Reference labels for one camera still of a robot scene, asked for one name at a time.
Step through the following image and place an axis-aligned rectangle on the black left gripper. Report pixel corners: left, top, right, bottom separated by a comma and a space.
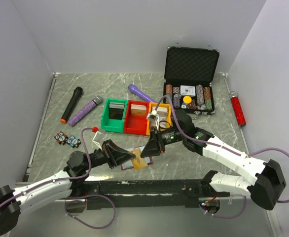
83, 139, 136, 170

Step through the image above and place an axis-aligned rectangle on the green plastic card bin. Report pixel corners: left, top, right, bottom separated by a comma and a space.
101, 98, 128, 133

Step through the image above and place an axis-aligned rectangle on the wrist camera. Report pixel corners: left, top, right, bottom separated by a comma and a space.
147, 110, 160, 129
92, 127, 105, 149

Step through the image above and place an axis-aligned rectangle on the yellow poker dealer chip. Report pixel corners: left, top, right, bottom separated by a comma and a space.
183, 96, 192, 104

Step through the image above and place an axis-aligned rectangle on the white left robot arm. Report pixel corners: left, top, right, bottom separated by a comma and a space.
0, 140, 135, 236

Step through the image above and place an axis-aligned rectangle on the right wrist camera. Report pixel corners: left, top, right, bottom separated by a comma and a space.
147, 110, 160, 129

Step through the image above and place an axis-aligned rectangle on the red leather card holder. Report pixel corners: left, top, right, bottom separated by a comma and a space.
120, 146, 153, 170

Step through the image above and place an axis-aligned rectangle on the gold VIP credit card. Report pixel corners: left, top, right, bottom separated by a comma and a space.
130, 148, 148, 170

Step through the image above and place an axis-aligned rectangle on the purple plastic toy microphone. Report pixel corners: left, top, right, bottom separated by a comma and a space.
128, 84, 156, 102

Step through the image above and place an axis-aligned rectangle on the blue owl card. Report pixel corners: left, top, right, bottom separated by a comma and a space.
66, 135, 81, 148

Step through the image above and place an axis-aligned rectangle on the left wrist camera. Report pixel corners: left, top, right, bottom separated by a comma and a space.
92, 127, 105, 149

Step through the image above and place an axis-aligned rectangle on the red plastic card bin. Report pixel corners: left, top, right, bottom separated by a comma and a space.
123, 100, 149, 135

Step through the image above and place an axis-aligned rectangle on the white playing card deck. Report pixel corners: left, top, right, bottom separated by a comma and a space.
180, 85, 196, 97

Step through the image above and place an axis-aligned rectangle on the purple glitter toy microphone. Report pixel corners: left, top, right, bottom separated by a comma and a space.
68, 95, 104, 127

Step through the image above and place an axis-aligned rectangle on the black poker chip case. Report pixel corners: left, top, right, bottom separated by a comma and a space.
163, 46, 220, 115

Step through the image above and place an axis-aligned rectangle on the red owl card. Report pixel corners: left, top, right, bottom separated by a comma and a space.
54, 131, 68, 145

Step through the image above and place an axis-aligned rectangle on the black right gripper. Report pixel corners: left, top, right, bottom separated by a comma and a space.
141, 126, 185, 158

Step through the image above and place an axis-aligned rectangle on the black toy microphone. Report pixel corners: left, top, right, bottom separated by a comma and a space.
60, 86, 83, 123

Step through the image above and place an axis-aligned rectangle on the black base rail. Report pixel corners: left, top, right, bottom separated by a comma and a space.
58, 180, 231, 210

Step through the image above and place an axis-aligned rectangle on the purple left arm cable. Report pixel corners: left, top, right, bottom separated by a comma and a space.
0, 127, 97, 235

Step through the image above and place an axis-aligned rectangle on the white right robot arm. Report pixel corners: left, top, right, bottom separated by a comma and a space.
141, 110, 286, 210

